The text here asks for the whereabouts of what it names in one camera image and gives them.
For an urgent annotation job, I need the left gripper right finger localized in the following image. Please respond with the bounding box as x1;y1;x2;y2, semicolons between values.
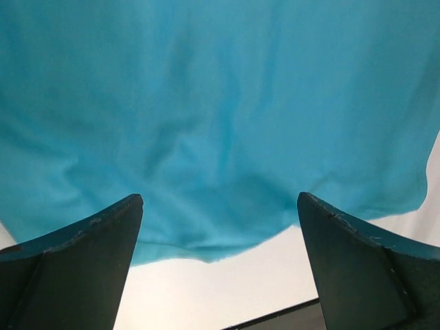
297;192;439;329

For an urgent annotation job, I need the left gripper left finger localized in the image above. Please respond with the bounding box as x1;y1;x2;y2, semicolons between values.
1;194;143;330

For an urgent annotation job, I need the teal t-shirt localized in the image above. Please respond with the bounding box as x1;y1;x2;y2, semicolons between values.
1;1;439;264

